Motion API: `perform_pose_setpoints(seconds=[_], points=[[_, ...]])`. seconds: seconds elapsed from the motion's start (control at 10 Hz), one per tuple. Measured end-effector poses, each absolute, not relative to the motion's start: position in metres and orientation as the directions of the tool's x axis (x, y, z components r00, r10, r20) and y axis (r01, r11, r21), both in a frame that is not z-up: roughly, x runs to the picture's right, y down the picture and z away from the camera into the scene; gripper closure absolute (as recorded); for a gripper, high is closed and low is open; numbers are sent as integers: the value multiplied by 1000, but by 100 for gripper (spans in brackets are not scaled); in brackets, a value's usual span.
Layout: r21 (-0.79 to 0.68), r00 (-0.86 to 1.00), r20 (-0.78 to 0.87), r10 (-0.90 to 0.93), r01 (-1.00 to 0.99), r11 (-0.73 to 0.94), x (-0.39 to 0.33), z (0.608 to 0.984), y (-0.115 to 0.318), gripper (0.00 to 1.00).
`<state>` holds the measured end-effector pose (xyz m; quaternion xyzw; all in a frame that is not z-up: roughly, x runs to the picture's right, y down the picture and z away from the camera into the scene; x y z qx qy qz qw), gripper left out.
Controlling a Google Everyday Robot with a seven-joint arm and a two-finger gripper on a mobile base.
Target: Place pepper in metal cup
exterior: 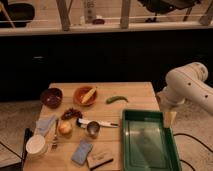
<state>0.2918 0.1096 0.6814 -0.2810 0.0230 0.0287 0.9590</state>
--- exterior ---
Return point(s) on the dark purple bowl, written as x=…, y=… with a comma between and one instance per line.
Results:
x=51, y=97

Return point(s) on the small metal cup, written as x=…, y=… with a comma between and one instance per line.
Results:
x=93, y=129

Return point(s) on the yellow apple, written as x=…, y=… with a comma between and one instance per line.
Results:
x=65, y=128

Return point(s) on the wooden block brush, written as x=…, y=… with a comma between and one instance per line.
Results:
x=95, y=160

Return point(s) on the black office chair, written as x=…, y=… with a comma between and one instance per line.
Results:
x=167, y=6

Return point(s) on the green pepper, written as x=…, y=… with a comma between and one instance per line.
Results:
x=116, y=98

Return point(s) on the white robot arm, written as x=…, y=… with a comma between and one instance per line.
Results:
x=185, y=82

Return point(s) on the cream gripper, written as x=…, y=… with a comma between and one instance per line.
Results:
x=169, y=118

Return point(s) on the yellow corn cob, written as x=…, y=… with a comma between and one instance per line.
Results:
x=88, y=95

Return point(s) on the dark grape bunch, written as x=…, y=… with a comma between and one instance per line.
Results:
x=71, y=113

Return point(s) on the blue sponge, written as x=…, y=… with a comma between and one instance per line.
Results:
x=81, y=152

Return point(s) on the green plastic tray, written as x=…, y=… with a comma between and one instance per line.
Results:
x=146, y=144

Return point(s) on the black round seat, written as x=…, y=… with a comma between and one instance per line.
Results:
x=20, y=13

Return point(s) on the grey blue cloth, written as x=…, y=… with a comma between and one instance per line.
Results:
x=43, y=125

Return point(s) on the metal fork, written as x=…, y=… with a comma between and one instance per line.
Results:
x=55, y=139

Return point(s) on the white cup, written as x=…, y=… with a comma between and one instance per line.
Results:
x=36, y=146

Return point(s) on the orange bowl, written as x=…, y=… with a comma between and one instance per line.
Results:
x=80, y=93

